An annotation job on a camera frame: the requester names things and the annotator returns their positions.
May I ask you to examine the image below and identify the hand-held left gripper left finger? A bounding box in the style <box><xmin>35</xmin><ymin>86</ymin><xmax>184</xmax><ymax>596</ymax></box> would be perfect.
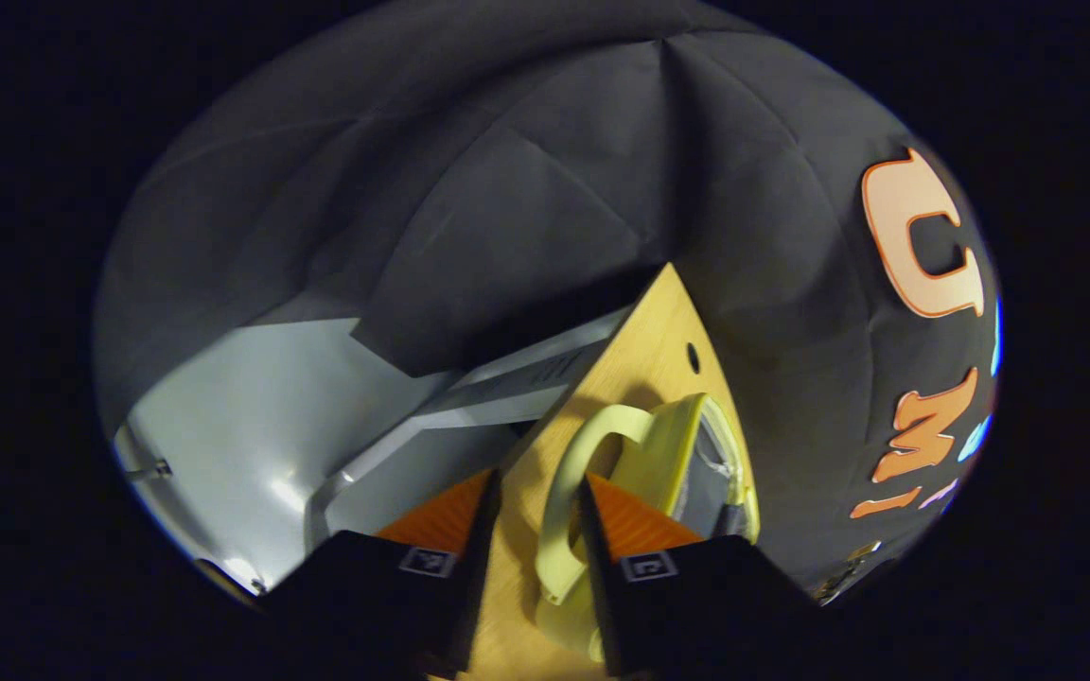
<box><xmin>259</xmin><ymin>467</ymin><xmax>505</xmax><ymax>681</ymax></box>

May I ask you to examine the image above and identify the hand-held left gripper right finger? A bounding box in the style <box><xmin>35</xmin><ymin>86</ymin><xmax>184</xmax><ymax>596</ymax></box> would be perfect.
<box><xmin>577</xmin><ymin>473</ymin><xmax>822</xmax><ymax>680</ymax></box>

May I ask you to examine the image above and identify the cream suitcase with handle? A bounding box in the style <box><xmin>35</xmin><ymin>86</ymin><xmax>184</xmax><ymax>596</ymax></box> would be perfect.
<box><xmin>534</xmin><ymin>392</ymin><xmax>762</xmax><ymax>665</ymax></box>

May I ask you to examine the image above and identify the grey metal table frame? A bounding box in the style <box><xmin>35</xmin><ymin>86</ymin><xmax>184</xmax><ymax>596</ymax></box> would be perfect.
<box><xmin>304</xmin><ymin>305</ymin><xmax>636</xmax><ymax>559</ymax></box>

